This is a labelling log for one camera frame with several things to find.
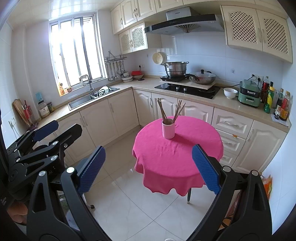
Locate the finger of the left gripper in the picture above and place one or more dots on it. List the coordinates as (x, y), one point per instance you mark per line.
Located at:
(24, 144)
(48, 158)

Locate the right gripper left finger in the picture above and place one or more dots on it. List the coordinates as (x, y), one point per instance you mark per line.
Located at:
(46, 219)

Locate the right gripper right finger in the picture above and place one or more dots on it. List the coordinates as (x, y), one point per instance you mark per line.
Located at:
(240, 210)

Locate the steel kitchen sink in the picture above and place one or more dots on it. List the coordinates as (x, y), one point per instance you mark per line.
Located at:
(90, 97)

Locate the person's left hand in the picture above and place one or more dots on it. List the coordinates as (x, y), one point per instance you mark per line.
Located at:
(18, 212)

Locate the clear jar white lid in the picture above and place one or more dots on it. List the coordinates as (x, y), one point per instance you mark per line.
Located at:
(43, 109)

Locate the wooden cutting board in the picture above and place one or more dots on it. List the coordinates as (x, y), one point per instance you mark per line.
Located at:
(20, 109)

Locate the orange plastic bag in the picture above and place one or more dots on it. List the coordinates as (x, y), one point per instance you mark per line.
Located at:
(268, 185)

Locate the orange bottle on sill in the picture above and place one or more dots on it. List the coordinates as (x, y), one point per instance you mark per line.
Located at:
(61, 89)

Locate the chrome faucet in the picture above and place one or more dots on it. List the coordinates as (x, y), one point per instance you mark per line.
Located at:
(85, 80)

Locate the window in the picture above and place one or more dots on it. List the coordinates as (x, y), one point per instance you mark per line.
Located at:
(75, 49)

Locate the pink tablecloth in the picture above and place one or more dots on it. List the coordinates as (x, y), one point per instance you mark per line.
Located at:
(167, 164)

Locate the stacked white plates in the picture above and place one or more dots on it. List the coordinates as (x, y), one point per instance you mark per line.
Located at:
(127, 79)

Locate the sauce bottle red label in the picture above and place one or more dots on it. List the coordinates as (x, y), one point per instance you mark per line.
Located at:
(284, 107)

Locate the green oil bottle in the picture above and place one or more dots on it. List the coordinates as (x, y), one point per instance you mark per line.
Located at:
(269, 99)

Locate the red container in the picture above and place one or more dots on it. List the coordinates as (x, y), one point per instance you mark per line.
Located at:
(136, 73)

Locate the dark soy sauce bottle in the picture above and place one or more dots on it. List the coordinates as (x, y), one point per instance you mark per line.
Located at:
(279, 101)

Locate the green electric cooker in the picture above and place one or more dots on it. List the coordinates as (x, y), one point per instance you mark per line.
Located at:
(249, 93)

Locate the pink utensil cup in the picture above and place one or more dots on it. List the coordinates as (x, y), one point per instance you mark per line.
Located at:
(168, 128)

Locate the white ceramic bowl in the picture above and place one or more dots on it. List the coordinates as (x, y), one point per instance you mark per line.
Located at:
(230, 93)

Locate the black gas hob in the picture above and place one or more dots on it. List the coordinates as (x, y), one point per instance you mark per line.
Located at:
(205, 93)

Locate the dark soda bottle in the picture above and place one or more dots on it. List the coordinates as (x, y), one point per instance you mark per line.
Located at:
(264, 89)

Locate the round perforated trivet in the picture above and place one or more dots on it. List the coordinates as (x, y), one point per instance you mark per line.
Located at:
(159, 58)

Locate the wooden board over hob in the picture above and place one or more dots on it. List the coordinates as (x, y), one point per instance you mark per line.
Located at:
(189, 83)

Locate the wok with glass lid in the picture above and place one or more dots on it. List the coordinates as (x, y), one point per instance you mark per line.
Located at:
(203, 77)

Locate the steel stock pot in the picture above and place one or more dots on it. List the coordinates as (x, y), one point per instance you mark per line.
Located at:
(176, 69)

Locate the black range hood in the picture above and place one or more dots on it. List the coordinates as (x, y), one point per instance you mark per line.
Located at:
(186, 20)

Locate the wall utensil rack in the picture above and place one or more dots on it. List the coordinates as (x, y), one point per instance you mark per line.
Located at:
(115, 66)

